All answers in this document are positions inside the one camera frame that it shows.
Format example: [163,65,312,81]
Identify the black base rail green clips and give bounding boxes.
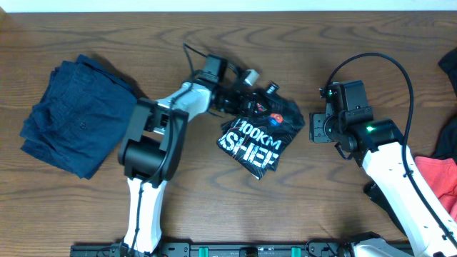
[69,235,415,257]

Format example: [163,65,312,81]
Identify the black garment in pile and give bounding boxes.
[363,181,406,235]

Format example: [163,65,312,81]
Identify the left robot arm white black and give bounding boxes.
[118,79,278,256]

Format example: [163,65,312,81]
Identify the black printed cycling jersey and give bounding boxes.
[217,88,305,179]

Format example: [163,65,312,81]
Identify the folded navy blue shirt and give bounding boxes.
[20,55,137,179]

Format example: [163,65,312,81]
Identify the black garment at right edge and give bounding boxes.
[432,48,457,160]

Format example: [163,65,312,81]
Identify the red garment in pile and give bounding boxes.
[414,156,457,221]

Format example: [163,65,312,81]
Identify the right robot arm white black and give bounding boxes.
[310,113,456,256]

